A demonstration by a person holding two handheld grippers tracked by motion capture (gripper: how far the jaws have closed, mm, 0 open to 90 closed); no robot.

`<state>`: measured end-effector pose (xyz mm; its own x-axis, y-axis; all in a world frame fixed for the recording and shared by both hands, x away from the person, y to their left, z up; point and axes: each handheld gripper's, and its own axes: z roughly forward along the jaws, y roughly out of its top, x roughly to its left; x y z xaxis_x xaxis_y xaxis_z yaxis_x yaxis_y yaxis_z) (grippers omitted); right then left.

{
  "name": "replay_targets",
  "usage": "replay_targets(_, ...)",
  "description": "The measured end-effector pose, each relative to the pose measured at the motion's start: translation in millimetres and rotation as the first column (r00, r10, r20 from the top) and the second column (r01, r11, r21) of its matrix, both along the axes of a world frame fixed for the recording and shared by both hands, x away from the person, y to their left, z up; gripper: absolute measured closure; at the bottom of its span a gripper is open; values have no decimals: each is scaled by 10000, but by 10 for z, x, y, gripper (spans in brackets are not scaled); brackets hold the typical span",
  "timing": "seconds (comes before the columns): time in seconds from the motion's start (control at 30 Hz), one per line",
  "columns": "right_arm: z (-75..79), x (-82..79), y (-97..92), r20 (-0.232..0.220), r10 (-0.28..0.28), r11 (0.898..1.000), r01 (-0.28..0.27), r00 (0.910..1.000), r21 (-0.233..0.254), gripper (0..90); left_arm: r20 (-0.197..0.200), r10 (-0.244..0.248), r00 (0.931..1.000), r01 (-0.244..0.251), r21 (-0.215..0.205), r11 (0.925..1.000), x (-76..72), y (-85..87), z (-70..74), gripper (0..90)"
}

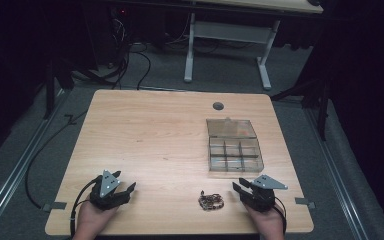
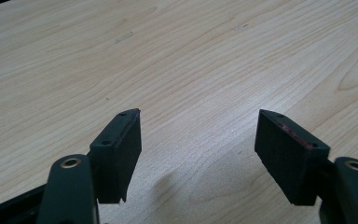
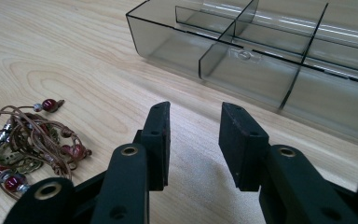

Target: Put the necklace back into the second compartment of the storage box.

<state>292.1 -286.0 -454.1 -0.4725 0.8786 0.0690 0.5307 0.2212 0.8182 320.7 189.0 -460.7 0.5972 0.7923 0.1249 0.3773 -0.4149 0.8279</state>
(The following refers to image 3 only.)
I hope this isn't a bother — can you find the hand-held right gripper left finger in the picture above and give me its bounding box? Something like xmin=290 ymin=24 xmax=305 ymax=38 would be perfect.
xmin=90 ymin=101 xmax=172 ymax=224

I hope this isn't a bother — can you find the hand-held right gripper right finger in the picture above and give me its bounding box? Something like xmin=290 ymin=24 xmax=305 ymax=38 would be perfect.
xmin=218 ymin=102 xmax=358 ymax=224

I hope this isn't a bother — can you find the smoky transparent divided organizer box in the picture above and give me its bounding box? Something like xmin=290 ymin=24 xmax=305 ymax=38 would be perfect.
xmin=125 ymin=0 xmax=358 ymax=150

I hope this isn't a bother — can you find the brown cord beaded necklace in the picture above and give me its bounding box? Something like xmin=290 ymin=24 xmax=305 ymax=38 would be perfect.
xmin=0 ymin=98 xmax=93 ymax=201

